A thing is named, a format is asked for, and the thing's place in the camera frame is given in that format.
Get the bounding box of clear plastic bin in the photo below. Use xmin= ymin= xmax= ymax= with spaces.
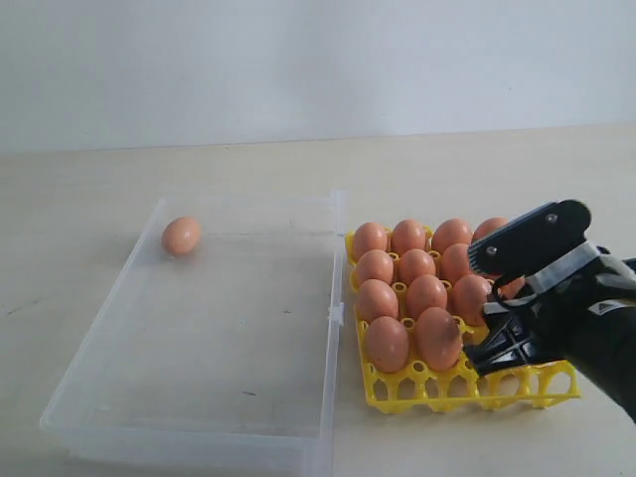
xmin=40 ymin=191 xmax=346 ymax=476

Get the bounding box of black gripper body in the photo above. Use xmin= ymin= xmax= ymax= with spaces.
xmin=506 ymin=255 xmax=636 ymax=423

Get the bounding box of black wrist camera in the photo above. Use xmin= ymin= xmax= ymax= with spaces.
xmin=468 ymin=199 xmax=611 ymax=300

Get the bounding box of yellow plastic egg tray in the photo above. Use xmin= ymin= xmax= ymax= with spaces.
xmin=345 ymin=224 xmax=581 ymax=416

